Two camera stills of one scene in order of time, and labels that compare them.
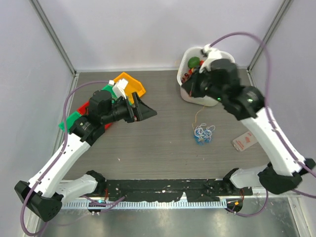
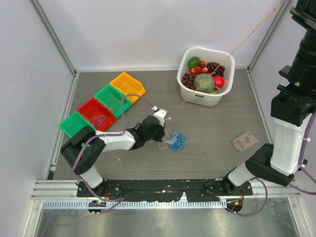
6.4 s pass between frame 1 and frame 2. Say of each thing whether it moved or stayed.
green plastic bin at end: stayed
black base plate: stayed
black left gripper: moved
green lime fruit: stayed
